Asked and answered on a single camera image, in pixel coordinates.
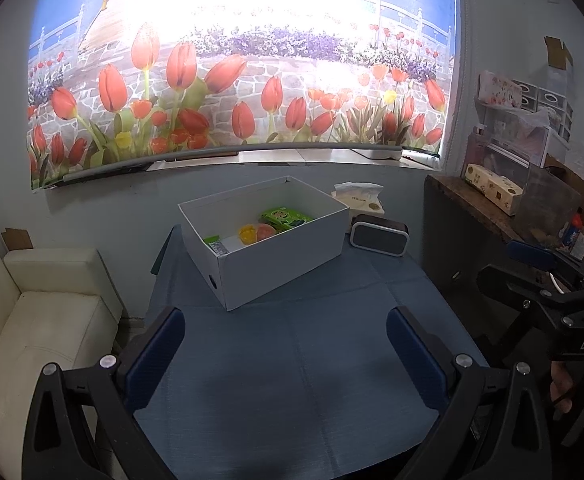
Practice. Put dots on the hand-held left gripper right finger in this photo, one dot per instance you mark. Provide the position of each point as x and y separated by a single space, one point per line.
414 355

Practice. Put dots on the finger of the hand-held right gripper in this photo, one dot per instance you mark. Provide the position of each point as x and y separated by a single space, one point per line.
531 255
521 292

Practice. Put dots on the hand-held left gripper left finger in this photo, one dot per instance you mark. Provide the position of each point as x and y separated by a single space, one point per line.
157 355

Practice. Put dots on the large green snack packet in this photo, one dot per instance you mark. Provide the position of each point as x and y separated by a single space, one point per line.
215 246

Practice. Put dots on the white cardboard box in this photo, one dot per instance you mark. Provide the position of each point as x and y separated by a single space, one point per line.
282 270

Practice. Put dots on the yellow jelly cup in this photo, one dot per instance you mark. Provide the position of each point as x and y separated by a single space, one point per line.
248 234

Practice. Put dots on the pink jelly cup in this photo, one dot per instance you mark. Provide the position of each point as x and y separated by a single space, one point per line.
266 231

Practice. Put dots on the person's right hand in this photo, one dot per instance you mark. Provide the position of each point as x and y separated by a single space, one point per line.
561 390

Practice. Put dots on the wooden side table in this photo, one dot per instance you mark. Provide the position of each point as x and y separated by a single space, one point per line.
461 230

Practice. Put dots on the beige patterned box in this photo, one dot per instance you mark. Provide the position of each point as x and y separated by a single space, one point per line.
491 189

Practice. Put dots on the clear plastic container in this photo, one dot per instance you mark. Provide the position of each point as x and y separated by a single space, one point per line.
536 175

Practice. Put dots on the brown cardboard box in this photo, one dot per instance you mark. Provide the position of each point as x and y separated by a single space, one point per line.
571 172

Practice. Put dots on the blue table cloth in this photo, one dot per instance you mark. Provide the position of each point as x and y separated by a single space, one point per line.
297 360

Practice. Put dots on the pink bottle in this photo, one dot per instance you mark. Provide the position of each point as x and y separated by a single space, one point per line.
476 147

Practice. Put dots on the grey speaker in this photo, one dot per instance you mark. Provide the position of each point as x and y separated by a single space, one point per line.
377 236

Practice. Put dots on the cream sofa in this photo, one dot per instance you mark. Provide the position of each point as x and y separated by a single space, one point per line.
37 320

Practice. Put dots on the white mini drawer unit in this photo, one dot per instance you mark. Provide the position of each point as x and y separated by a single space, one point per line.
549 105

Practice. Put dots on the tissue pack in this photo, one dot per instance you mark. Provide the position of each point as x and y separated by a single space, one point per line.
359 200

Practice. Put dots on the pink floral box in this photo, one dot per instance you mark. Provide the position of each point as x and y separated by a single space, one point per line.
499 90

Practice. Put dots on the brown cardboard piece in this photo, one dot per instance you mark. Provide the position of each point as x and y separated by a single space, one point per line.
18 239

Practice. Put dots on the tulip print window blind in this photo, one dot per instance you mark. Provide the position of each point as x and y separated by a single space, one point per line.
247 60

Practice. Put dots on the cardboard piece on wall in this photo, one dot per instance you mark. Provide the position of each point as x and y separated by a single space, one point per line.
557 52

